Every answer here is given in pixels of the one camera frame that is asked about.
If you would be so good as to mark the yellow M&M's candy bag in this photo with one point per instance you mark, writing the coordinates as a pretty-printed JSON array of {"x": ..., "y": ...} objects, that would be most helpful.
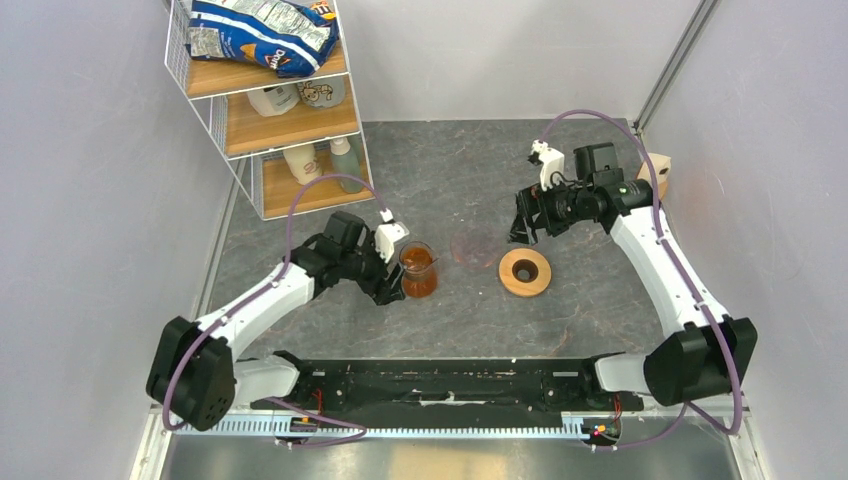
[{"x": 323, "y": 9}]

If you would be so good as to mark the cartoon print white cup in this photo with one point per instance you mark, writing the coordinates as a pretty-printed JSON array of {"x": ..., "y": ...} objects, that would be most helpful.
[{"x": 323, "y": 93}]

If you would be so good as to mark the white paper cup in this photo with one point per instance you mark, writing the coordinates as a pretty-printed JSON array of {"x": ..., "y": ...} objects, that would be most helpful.
[{"x": 303, "y": 163}]

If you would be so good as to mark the round wooden dripper collar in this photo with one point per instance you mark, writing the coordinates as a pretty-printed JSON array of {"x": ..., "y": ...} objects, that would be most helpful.
[{"x": 524, "y": 272}]

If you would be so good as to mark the green spray bottle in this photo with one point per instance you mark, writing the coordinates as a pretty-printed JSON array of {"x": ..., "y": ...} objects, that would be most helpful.
[{"x": 345, "y": 162}]

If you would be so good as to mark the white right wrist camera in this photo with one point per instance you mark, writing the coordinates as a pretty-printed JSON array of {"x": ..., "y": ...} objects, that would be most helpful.
[{"x": 550, "y": 163}]

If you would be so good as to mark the white wire shelf rack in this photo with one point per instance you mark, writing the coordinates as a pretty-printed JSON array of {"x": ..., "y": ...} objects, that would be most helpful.
[{"x": 253, "y": 145}]

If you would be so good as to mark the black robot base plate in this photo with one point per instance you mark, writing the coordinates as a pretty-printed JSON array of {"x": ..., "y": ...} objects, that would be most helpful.
[{"x": 452, "y": 393}]

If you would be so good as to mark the aluminium frame rail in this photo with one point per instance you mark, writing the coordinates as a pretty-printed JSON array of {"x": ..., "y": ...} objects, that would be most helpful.
[{"x": 685, "y": 44}]

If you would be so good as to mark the amber glass carafe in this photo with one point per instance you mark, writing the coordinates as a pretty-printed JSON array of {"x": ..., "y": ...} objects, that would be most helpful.
[{"x": 420, "y": 277}]

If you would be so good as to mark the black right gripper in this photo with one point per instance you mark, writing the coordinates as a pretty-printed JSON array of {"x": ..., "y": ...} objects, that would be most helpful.
[{"x": 534, "y": 200}]

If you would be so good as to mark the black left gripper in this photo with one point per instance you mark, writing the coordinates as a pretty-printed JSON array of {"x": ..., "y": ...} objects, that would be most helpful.
[{"x": 382, "y": 291}]

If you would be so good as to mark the blue Doritos chip bag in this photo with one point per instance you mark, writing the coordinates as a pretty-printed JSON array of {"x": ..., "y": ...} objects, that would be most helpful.
[{"x": 289, "y": 39}]

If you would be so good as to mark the brown coffee filter holder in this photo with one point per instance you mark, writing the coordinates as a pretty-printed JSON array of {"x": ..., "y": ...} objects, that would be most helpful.
[{"x": 662, "y": 166}]

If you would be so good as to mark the white jug bottle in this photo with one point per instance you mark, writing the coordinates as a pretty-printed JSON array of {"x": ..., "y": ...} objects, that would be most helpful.
[{"x": 274, "y": 101}]

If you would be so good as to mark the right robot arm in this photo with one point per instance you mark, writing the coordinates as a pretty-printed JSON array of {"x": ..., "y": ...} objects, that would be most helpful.
[{"x": 705, "y": 351}]

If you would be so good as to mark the slotted cable duct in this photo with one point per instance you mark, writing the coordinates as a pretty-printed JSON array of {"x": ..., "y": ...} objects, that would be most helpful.
[{"x": 284, "y": 424}]

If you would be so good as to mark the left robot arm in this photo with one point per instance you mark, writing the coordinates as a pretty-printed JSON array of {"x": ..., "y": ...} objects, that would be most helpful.
[{"x": 198, "y": 373}]

